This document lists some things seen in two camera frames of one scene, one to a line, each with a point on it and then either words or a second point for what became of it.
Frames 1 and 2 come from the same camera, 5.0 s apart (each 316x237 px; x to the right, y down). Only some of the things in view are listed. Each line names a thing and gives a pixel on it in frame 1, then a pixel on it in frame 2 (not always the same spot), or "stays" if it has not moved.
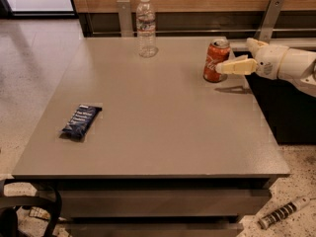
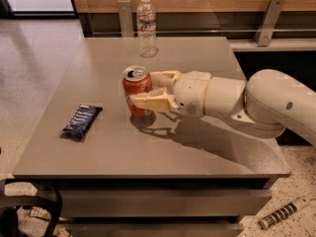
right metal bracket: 269,20 stays
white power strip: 282,212 stays
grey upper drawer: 165,203 stays
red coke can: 217,52 → 135,79
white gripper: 267,62 → 191,92
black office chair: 9,204 stays
